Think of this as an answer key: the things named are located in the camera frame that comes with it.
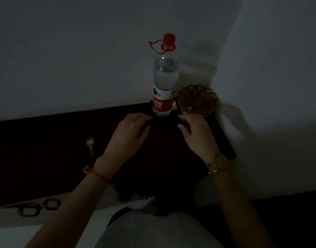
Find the person's left hand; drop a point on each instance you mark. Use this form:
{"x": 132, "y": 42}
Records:
{"x": 121, "y": 144}

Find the person's right hand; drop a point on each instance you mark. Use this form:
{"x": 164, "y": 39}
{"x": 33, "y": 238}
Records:
{"x": 202, "y": 140}

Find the person's left thumb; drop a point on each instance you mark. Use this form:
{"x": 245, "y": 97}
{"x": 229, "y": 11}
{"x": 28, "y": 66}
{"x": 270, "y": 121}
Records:
{"x": 144, "y": 133}

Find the person's right thumb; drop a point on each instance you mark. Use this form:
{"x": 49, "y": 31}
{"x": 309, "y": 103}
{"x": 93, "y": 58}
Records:
{"x": 183, "y": 129}

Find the dark maroon cloth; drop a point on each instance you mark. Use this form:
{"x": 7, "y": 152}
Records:
{"x": 163, "y": 157}

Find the person's left forearm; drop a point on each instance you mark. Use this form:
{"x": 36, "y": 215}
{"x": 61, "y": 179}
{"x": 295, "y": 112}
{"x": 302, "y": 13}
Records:
{"x": 70, "y": 214}

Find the person's right forearm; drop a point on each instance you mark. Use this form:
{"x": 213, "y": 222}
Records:
{"x": 238, "y": 209}

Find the amber woven-look basket bowl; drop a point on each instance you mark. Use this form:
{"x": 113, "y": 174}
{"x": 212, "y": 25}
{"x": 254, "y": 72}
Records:
{"x": 198, "y": 100}

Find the clear water bottle red cap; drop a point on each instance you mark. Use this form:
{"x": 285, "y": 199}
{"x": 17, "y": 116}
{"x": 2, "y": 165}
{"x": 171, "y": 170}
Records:
{"x": 164, "y": 82}

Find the small gold key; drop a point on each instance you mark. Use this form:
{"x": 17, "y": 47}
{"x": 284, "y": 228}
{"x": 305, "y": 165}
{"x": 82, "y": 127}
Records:
{"x": 90, "y": 145}

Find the person's white shirt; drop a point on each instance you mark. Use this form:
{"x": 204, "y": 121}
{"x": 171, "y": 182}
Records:
{"x": 158, "y": 232}

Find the black-framed eyeglasses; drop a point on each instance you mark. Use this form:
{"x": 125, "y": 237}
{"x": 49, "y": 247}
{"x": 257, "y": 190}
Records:
{"x": 39, "y": 207}

